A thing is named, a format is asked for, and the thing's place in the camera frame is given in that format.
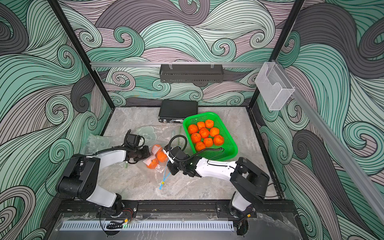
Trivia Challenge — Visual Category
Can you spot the clear acrylic wall holder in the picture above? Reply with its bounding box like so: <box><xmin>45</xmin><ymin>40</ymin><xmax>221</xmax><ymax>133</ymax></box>
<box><xmin>255</xmin><ymin>62</ymin><xmax>295</xmax><ymax>111</ymax></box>

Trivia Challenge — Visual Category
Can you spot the aluminium wall rail right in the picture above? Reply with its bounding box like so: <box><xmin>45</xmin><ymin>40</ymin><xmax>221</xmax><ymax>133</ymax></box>
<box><xmin>273</xmin><ymin>60</ymin><xmax>384</xmax><ymax>223</ymax></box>

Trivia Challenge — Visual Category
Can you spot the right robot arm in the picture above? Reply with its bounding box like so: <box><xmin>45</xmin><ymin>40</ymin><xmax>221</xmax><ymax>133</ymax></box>
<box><xmin>165</xmin><ymin>135</ymin><xmax>270</xmax><ymax>215</ymax></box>

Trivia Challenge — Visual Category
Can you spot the orange bag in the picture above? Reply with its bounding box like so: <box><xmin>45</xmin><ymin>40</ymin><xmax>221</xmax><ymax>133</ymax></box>
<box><xmin>213</xmin><ymin>135</ymin><xmax>225</xmax><ymax>146</ymax></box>
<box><xmin>156</xmin><ymin>151</ymin><xmax>168</xmax><ymax>163</ymax></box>
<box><xmin>210</xmin><ymin>127</ymin><xmax>220</xmax><ymax>137</ymax></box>
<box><xmin>203</xmin><ymin>138</ymin><xmax>214</xmax><ymax>148</ymax></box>
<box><xmin>195</xmin><ymin>142</ymin><xmax>206</xmax><ymax>152</ymax></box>
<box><xmin>152</xmin><ymin>145</ymin><xmax>163</xmax><ymax>155</ymax></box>

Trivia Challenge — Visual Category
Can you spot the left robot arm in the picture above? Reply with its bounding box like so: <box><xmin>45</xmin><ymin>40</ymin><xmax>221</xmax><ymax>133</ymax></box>
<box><xmin>56</xmin><ymin>130</ymin><xmax>151</xmax><ymax>217</ymax></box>

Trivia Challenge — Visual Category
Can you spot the aluminium wall rail back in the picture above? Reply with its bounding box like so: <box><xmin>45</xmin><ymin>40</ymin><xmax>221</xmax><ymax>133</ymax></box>
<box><xmin>90</xmin><ymin>61</ymin><xmax>264</xmax><ymax>69</ymax></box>

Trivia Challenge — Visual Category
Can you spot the green plastic basket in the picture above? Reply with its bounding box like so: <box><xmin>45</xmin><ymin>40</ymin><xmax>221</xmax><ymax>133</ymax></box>
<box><xmin>183</xmin><ymin>112</ymin><xmax>238</xmax><ymax>162</ymax></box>

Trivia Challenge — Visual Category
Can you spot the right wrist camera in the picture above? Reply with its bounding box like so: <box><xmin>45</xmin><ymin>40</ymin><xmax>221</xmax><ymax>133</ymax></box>
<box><xmin>163</xmin><ymin>150</ymin><xmax>175</xmax><ymax>164</ymax></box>

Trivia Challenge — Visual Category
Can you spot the aluminium wall rail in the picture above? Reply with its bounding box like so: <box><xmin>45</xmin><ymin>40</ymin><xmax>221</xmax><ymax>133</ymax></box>
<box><xmin>90</xmin><ymin>61</ymin><xmax>264</xmax><ymax>69</ymax></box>
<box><xmin>273</xmin><ymin>60</ymin><xmax>384</xmax><ymax>223</ymax></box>

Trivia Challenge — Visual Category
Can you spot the orange taken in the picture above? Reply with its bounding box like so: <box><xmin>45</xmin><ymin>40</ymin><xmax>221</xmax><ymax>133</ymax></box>
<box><xmin>197</xmin><ymin>122</ymin><xmax>206</xmax><ymax>130</ymax></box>
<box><xmin>191</xmin><ymin>133</ymin><xmax>202</xmax><ymax>144</ymax></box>
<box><xmin>188</xmin><ymin>125</ymin><xmax>199</xmax><ymax>135</ymax></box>

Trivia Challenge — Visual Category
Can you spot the green printed zip-top bag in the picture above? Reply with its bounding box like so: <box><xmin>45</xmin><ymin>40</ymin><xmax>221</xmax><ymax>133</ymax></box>
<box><xmin>80</xmin><ymin>135</ymin><xmax>124</xmax><ymax>155</ymax></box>

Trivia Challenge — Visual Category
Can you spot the black flat box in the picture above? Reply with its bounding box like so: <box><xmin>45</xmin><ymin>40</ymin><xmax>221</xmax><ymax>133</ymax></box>
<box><xmin>158</xmin><ymin>100</ymin><xmax>198</xmax><ymax>124</ymax></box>

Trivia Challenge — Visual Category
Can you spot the clear bag of oranges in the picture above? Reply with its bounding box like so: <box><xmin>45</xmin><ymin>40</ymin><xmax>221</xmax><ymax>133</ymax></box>
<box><xmin>140</xmin><ymin>146</ymin><xmax>171</xmax><ymax>190</ymax></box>

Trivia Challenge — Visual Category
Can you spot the orange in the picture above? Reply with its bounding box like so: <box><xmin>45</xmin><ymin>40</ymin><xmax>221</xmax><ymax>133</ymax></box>
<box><xmin>199</xmin><ymin>128</ymin><xmax>210</xmax><ymax>139</ymax></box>
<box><xmin>205</xmin><ymin>120</ymin><xmax>215</xmax><ymax>129</ymax></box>

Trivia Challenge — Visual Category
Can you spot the white slotted cable duct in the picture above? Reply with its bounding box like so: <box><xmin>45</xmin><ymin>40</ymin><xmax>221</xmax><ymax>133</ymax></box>
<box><xmin>60</xmin><ymin>221</ymin><xmax>235</xmax><ymax>232</ymax></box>

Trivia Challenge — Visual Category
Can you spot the black wall shelf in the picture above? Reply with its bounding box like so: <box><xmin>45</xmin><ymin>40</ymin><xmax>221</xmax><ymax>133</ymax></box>
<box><xmin>160</xmin><ymin>65</ymin><xmax>224</xmax><ymax>85</ymax></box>

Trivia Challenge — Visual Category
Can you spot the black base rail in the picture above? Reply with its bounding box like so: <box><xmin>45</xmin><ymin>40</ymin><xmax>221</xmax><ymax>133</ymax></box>
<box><xmin>59</xmin><ymin>199</ymin><xmax>296</xmax><ymax>219</ymax></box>

